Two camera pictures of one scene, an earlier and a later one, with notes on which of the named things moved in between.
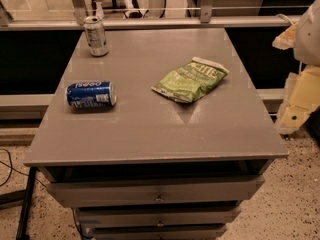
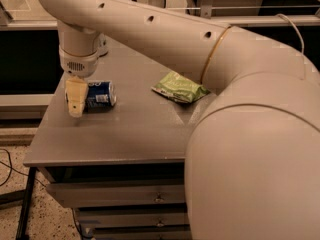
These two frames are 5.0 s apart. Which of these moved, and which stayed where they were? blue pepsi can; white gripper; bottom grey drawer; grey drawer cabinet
Moved: white gripper
Stayed: grey drawer cabinet; blue pepsi can; bottom grey drawer
